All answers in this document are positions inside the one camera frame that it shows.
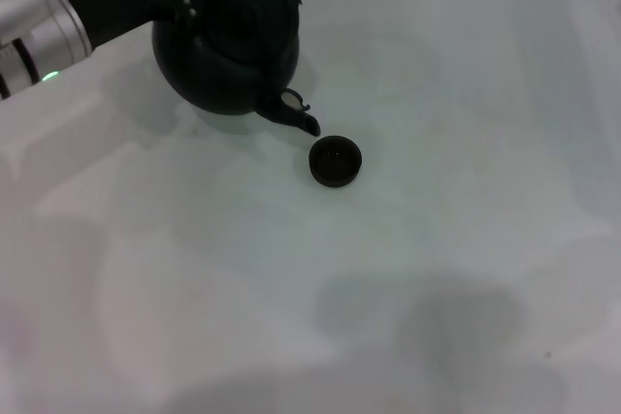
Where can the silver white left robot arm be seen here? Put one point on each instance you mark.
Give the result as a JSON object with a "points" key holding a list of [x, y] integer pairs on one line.
{"points": [[34, 31]]}

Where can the small dark teacup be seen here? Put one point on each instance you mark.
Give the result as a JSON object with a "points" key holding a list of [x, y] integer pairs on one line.
{"points": [[335, 162]]}

